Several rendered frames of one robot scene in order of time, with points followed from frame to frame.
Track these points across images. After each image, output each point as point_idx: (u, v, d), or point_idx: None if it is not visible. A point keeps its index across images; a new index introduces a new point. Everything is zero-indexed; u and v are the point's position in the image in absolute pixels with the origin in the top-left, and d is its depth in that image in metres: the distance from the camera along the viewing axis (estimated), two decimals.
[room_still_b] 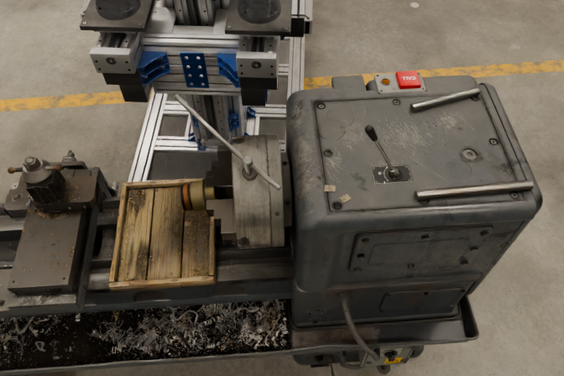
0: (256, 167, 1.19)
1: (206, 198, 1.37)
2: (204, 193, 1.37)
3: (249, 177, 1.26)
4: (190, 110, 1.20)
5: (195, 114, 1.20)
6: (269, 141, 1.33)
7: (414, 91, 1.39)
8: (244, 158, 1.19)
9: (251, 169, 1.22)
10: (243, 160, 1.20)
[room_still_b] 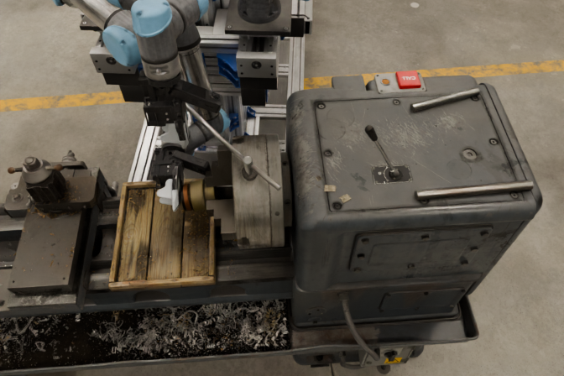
0: (256, 167, 1.19)
1: (206, 198, 1.37)
2: (204, 193, 1.37)
3: (249, 177, 1.26)
4: (190, 110, 1.20)
5: (195, 114, 1.20)
6: (269, 141, 1.33)
7: (414, 91, 1.39)
8: (244, 158, 1.19)
9: (251, 169, 1.22)
10: (243, 160, 1.20)
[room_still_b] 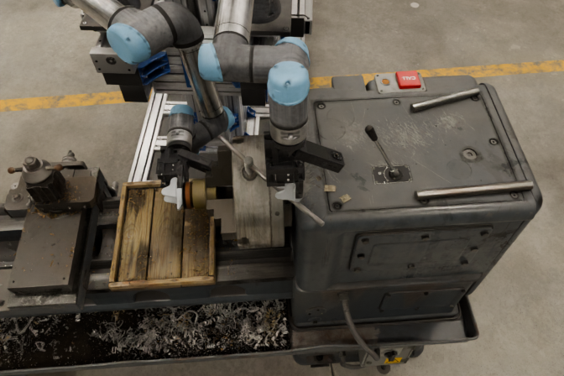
0: (241, 156, 1.20)
1: (207, 197, 1.37)
2: (206, 192, 1.37)
3: None
4: (307, 209, 1.12)
5: (301, 205, 1.13)
6: None
7: (414, 91, 1.39)
8: (252, 164, 1.19)
9: None
10: (253, 164, 1.20)
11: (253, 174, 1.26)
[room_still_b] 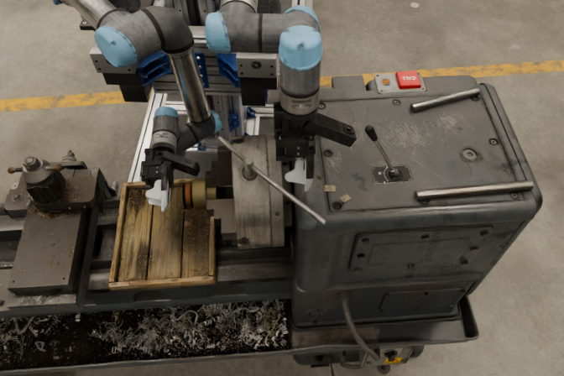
0: (241, 157, 1.20)
1: (207, 197, 1.37)
2: (206, 192, 1.37)
3: None
4: (309, 208, 1.12)
5: (303, 204, 1.13)
6: (269, 141, 1.33)
7: (414, 91, 1.39)
8: (252, 164, 1.19)
9: None
10: (253, 164, 1.20)
11: (253, 174, 1.26)
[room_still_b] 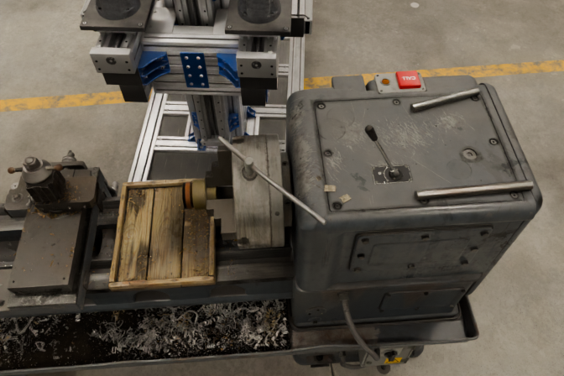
0: (241, 157, 1.20)
1: (207, 197, 1.37)
2: (206, 192, 1.37)
3: None
4: (309, 208, 1.12)
5: (303, 204, 1.13)
6: (269, 141, 1.33)
7: (414, 91, 1.39)
8: (252, 164, 1.19)
9: None
10: (253, 164, 1.20)
11: (253, 174, 1.26)
